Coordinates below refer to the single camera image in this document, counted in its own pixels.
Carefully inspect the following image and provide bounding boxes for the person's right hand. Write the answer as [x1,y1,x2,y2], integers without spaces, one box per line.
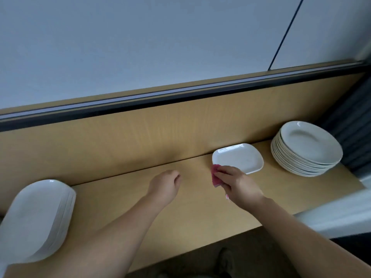
[212,165,267,212]

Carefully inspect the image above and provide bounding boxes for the person's left hand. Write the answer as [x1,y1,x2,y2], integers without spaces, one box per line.
[145,170,182,210]

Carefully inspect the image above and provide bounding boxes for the pink cleaning cloth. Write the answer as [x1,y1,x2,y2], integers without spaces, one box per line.
[210,164,224,188]

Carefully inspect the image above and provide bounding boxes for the stack of white rectangular plates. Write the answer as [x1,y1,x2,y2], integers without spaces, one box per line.
[212,143,264,175]

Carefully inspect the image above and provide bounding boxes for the stack of white round plates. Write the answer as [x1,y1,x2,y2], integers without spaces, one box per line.
[271,121,344,178]

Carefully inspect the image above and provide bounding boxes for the pile of white oblong plates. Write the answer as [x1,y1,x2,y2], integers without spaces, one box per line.
[0,179,77,270]

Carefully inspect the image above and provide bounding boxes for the person's right forearm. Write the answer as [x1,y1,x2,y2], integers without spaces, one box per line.
[249,198,371,278]

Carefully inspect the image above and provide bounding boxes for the person's left forearm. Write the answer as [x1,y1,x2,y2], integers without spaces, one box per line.
[46,198,163,278]

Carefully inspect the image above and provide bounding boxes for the grey curtain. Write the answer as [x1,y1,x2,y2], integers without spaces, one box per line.
[322,72,371,177]

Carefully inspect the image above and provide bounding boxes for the black wall rail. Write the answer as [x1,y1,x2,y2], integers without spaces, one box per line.
[0,62,369,132]

